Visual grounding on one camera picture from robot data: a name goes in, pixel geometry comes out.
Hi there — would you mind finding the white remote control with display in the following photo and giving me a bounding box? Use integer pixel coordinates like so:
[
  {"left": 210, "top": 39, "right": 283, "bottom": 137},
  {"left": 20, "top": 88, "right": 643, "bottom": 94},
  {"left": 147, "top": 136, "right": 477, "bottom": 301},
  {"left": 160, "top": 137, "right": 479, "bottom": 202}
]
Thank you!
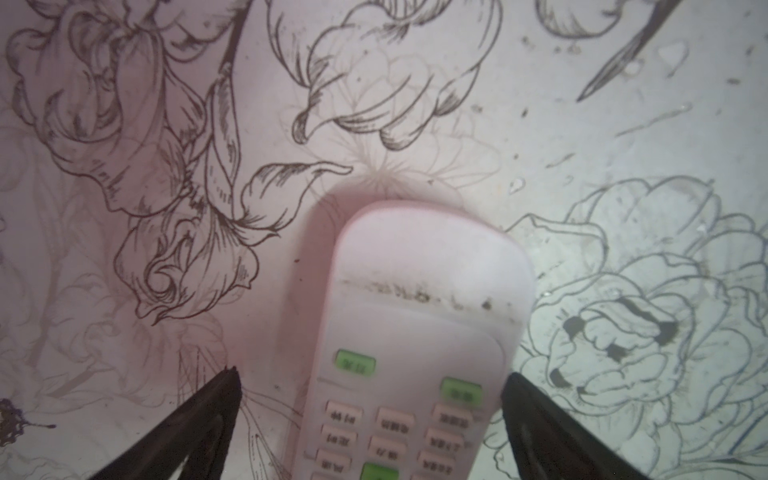
[{"left": 291, "top": 200, "right": 535, "bottom": 479}]

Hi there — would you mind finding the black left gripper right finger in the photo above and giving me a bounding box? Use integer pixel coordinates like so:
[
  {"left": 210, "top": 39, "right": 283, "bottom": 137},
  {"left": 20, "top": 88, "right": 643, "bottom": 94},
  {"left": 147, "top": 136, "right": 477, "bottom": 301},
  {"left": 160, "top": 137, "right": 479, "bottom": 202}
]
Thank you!
[{"left": 501, "top": 372, "right": 648, "bottom": 480}]

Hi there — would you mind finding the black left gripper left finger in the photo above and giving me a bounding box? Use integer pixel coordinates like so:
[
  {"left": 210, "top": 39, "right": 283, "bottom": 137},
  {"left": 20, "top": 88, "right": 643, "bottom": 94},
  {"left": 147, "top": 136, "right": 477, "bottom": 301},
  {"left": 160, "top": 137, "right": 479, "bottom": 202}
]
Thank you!
[{"left": 92, "top": 367, "right": 242, "bottom": 480}]

